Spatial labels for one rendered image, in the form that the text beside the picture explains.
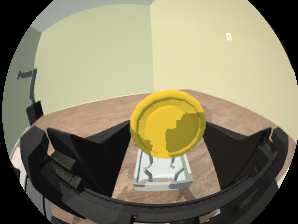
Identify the yellow plate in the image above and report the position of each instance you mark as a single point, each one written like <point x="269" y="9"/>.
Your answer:
<point x="168" y="124"/>

